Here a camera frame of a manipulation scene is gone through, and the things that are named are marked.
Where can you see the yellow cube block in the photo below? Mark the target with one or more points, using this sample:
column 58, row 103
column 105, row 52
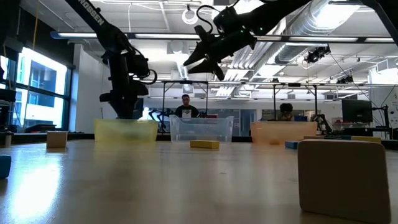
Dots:
column 367, row 139

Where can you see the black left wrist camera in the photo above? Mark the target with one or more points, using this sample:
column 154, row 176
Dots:
column 140, row 67

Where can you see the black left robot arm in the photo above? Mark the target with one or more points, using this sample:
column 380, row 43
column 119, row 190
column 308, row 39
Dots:
column 93, row 17

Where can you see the silver ceiling duct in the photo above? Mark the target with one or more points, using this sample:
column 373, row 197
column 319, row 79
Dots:
column 311, row 25

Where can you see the large glass window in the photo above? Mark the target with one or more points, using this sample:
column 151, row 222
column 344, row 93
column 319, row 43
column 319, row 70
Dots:
column 43, row 77

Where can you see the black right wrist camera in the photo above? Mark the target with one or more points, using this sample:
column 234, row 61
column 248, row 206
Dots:
column 227, row 18

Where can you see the black background station frame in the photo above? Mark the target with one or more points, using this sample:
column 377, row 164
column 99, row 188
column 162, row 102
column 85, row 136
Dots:
column 274, row 102
column 163, row 102

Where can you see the blue long block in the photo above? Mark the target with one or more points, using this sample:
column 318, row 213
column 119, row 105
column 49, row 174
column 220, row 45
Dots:
column 291, row 145
column 4, row 166

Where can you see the wood cube block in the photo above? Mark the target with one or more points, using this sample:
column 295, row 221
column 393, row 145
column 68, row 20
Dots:
column 57, row 139

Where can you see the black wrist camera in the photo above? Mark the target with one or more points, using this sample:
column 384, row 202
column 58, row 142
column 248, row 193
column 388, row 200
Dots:
column 227, row 18
column 140, row 67

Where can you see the black background robot arm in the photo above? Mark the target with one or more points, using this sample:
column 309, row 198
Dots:
column 323, row 123
column 161, row 116

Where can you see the orange translucent plastic bin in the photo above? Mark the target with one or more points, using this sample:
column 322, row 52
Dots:
column 280, row 130

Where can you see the person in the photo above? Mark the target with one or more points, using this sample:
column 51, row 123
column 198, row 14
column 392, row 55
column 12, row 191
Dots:
column 186, row 110
column 286, row 112

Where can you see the blue background box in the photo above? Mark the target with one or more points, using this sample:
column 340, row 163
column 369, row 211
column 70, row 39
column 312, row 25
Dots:
column 301, row 118

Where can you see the overhead LED light bar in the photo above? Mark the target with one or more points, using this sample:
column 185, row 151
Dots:
column 169, row 36

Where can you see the yellow rectangular block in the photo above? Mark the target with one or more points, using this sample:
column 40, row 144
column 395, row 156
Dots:
column 204, row 144

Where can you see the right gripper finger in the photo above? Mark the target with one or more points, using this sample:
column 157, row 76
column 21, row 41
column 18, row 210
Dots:
column 200, row 53
column 208, row 67

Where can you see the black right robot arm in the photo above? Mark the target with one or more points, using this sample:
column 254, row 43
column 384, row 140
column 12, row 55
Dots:
column 280, row 12

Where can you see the black ceiling camera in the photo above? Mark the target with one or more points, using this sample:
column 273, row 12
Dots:
column 317, row 55

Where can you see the clear plastic bin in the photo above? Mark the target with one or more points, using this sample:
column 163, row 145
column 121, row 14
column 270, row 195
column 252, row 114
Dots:
column 202, row 129

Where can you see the pale small wood block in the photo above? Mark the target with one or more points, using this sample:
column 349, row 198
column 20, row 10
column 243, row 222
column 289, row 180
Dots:
column 342, row 180

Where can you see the yellow translucent plastic bin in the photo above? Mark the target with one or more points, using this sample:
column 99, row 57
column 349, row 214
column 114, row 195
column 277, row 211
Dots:
column 130, row 129

